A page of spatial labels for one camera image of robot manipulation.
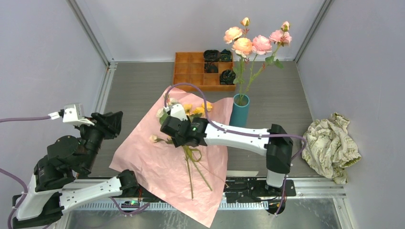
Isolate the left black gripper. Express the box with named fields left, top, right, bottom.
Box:
left=77, top=110, right=124, bottom=172

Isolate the yellow pink flower bunch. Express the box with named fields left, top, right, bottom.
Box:
left=182, top=104, right=213, bottom=199

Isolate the pink wrapping paper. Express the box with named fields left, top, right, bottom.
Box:
left=110, top=98, right=228, bottom=227

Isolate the peach rose stem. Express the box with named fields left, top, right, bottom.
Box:
left=223, top=17, right=252, bottom=106

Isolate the pink rose stem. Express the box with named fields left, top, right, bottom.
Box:
left=238, top=21, right=292, bottom=105

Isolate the cream ribbon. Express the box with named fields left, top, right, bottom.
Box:
left=226, top=170, right=259, bottom=177

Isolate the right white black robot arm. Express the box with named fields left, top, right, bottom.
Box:
left=160, top=116, right=293, bottom=196

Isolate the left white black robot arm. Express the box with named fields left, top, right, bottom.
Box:
left=11, top=109, right=139, bottom=229

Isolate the teal vase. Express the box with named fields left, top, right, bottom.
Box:
left=229, top=94, right=250, bottom=127

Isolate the orange compartment tray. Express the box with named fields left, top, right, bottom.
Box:
left=172, top=52, right=236, bottom=92

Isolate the dark rolled cloth front-right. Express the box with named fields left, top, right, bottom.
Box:
left=219, top=69, right=236, bottom=85

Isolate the dark rolled cloth middle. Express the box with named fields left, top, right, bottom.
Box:
left=204, top=62, right=218, bottom=73

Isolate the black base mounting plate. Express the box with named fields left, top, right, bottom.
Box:
left=120, top=177, right=282, bottom=203

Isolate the dark rolled cloth back-left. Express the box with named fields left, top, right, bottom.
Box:
left=203, top=50, right=221, bottom=62

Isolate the dark rolled cloth back-right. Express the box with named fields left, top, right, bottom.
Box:
left=220, top=49, right=233, bottom=62

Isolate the crumpled cream patterned cloth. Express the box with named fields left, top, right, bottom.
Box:
left=301, top=113, right=362, bottom=184

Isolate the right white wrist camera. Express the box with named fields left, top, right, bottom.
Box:
left=163, top=104, right=188, bottom=121

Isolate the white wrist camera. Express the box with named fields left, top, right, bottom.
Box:
left=48, top=103, right=95, bottom=127
left=163, top=104, right=188, bottom=121

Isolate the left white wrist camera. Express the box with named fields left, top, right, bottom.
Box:
left=48, top=103, right=95, bottom=127

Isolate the aluminium front rail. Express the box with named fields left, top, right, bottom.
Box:
left=60, top=178, right=347, bottom=212

